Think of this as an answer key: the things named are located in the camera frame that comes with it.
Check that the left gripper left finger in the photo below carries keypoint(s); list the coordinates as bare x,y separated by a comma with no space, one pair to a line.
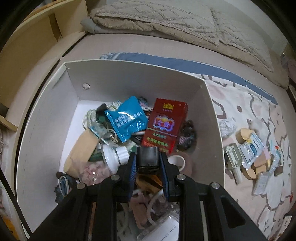
127,173

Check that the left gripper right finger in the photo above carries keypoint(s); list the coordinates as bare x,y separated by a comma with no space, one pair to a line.
169,174

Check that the small black box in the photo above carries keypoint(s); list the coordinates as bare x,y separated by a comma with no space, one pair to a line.
147,160

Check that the clear plastic packaged card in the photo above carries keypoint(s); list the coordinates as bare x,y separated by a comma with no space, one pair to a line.
261,183

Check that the white tape roll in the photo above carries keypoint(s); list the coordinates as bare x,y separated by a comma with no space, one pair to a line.
178,161

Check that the white cylinder bottle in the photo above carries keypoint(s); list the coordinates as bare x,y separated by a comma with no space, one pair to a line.
237,175

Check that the blue foil packet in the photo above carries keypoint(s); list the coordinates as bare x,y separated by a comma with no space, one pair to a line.
129,118

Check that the beige plastic tray tool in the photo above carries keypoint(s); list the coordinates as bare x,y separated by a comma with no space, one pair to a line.
233,157

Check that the red cigarette pack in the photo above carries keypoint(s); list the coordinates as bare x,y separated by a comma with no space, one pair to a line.
165,122

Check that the white shoe box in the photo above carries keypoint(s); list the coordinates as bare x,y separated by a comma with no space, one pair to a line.
55,123

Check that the white knitted cloth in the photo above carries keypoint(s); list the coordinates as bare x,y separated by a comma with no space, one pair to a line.
227,127

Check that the blue white sachet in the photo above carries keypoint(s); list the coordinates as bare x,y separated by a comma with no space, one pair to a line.
251,150

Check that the round wooden board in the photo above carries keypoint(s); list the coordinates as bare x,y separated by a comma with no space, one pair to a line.
242,136

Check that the wooden bedside shelf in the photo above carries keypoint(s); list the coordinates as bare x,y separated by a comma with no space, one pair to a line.
43,37

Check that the beige quilted duvet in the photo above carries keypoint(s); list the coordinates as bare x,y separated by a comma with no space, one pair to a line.
192,22

